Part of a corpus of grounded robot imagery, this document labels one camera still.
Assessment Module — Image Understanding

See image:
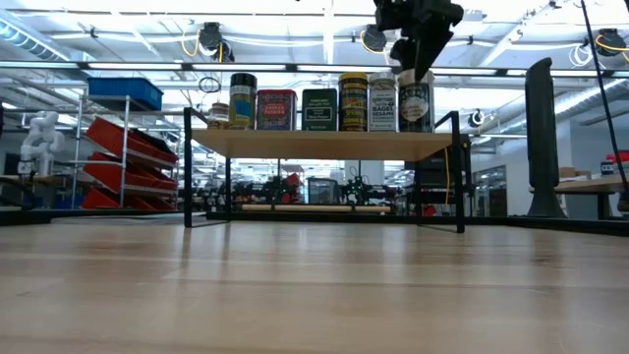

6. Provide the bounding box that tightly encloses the black background gantry frame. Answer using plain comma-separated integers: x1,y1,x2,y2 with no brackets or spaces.
276,157,364,179

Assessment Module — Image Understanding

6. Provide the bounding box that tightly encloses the yellow cable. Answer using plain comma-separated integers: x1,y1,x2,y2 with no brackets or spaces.
443,146,452,206

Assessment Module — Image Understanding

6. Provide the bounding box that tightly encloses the metal storage rack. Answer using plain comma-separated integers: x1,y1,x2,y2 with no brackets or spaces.
68,88,182,212

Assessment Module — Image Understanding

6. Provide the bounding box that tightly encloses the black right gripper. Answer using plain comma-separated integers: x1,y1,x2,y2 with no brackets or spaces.
373,0,465,83

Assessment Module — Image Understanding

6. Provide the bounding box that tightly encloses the wooden shelf with black legs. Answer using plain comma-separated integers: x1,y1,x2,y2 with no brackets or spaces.
183,106,467,235

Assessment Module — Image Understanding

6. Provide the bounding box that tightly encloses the black rounded post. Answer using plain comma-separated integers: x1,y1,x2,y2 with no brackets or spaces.
524,57,569,219

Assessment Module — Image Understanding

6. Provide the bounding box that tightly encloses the white-lid bagel sesame jar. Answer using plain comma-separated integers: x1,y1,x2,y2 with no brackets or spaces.
368,72,399,134

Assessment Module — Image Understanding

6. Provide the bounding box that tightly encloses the black-lid spice jar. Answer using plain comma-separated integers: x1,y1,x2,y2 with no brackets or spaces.
228,73,258,131

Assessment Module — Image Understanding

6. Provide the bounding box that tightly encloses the blue storage bin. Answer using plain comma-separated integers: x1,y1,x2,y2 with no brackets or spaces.
86,77,165,112

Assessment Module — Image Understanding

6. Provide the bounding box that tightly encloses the red-lid smoked paprika tin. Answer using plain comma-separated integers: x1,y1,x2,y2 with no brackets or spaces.
256,88,299,132

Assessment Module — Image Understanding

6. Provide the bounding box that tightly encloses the background robot workstation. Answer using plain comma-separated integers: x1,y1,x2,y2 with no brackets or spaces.
233,171,304,207
341,166,399,207

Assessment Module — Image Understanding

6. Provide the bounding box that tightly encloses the wooden background desk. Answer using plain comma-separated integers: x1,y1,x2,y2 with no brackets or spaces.
529,174,629,220

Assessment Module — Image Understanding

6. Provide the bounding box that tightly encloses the green black pepper tin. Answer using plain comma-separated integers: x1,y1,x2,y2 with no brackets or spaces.
301,88,340,133

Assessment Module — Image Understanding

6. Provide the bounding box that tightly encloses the white building column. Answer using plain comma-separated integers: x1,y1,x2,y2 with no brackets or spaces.
343,159,386,186

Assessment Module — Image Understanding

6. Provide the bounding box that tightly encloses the small cork-lid saffron jar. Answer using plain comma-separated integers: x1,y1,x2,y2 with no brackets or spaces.
206,101,231,131

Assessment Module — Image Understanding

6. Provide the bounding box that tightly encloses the thin black slanted pole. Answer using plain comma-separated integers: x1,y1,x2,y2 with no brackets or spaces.
579,0,629,193

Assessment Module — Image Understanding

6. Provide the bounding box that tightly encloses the tan-lid furikake jar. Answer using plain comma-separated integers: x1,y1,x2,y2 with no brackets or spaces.
397,68,436,134

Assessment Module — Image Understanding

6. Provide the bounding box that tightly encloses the long overhead light bar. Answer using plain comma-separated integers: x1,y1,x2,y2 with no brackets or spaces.
0,59,629,76

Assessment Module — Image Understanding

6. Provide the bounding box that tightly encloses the yellow-lid crunchy onion jar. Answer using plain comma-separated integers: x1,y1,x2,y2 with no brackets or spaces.
338,72,370,133

